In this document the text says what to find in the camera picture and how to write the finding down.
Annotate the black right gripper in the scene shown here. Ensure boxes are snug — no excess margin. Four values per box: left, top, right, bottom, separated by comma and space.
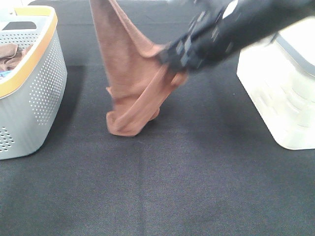
158, 0, 243, 72

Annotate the brown towel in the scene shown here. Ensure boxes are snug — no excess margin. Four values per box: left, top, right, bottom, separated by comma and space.
90, 0, 188, 137

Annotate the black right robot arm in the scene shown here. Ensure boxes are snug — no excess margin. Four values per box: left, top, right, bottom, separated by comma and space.
158, 0, 315, 72

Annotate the white storage box grey lid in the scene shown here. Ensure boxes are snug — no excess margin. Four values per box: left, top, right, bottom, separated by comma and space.
237, 16, 315, 150

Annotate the grey perforated laundry basket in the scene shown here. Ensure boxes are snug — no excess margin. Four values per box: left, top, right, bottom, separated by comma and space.
0, 5, 67, 160

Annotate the brown cloth in basket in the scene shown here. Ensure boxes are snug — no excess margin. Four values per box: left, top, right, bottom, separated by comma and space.
0, 43, 32, 72

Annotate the blue cloth in basket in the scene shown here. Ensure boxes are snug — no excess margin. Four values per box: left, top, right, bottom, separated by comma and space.
0, 70, 12, 79

